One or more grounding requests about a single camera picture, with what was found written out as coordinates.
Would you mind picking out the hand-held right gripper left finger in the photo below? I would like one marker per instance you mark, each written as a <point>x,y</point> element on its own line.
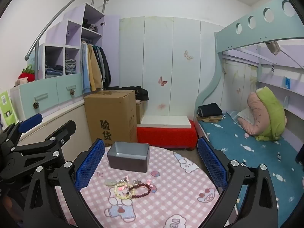
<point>89,168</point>

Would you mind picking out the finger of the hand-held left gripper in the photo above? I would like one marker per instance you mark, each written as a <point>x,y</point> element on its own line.
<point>64,130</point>
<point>30,120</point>

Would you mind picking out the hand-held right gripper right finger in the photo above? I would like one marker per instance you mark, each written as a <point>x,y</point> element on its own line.
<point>211,166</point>

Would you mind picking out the pale green jade pendant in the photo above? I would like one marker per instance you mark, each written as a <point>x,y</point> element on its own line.
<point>110,182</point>

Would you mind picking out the grey metal box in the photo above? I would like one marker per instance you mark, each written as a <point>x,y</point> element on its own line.
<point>128,163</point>

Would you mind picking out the pine cone ornament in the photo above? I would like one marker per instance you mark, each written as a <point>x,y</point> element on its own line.
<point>36,105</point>
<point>72,92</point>

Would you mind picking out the white low cabinet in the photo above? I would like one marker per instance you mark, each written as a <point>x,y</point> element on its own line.
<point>71,114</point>

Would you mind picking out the green package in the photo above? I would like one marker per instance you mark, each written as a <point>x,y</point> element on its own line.
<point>6,104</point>

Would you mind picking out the teal drawer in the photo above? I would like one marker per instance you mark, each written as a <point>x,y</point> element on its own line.
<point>68,83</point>
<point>45,90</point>

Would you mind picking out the blue printed bedsheet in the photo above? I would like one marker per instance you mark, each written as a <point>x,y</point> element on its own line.
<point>237,144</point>

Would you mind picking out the strawberry plush toy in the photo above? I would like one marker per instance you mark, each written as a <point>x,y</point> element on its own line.
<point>27,74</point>

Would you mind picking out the folded tan clothes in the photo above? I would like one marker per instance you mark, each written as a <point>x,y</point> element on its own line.
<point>211,119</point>

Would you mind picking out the large cardboard box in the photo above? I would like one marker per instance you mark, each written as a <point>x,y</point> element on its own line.
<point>109,114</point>

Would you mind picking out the small silver earring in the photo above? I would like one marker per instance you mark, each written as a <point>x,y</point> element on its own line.
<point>135,182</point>

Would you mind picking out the pink checked cartoon tablecloth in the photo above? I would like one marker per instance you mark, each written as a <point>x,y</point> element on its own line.
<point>171,194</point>

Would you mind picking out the red stool with white top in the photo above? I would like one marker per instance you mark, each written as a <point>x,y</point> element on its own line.
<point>166,135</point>

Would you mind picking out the folded jeans stack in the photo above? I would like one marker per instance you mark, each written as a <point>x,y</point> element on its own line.
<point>70,66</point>
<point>54,70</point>

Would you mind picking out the white pillow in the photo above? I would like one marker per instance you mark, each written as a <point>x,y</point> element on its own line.
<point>244,115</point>

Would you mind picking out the tan hanging jacket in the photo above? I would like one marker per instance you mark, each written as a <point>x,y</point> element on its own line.
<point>93,73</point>

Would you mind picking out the light blue hanging shirt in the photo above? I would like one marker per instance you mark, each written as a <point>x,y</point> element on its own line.
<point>84,68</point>

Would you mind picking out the dark hanging coat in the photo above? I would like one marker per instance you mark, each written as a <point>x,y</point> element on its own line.
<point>105,68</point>

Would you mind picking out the small cardboard box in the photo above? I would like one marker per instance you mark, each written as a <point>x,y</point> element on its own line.
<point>139,112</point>

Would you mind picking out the pale pink butterfly sticker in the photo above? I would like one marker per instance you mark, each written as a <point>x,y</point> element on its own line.
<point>161,106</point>

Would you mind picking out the green blanket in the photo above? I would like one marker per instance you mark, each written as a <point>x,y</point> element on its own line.
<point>273,109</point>

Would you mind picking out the black clothes pile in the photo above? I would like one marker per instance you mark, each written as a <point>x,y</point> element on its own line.
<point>141,92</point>

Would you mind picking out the dark pink butterfly sticker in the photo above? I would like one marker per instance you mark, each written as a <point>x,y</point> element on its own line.
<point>162,80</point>

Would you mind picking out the dark folded clothes on shelf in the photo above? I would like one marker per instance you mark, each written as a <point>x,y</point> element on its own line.
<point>90,25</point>

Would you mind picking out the grey metal handrail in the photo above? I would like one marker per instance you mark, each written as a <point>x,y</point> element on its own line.
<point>59,13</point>

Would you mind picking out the beige butterfly sticker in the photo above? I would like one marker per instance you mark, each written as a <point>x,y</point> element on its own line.
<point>188,55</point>

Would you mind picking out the purple stair shelf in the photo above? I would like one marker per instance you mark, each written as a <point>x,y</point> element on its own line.
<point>73,14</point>

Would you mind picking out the white wardrobe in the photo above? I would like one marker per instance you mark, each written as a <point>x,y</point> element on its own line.
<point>152,52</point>

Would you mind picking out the grey clip lamp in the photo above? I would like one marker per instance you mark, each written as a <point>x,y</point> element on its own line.
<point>273,47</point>

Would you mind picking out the blue wall hook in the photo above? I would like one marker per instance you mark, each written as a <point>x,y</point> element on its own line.
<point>287,82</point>

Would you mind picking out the teal bunk bed frame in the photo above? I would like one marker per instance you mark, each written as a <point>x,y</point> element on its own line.
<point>228,38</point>

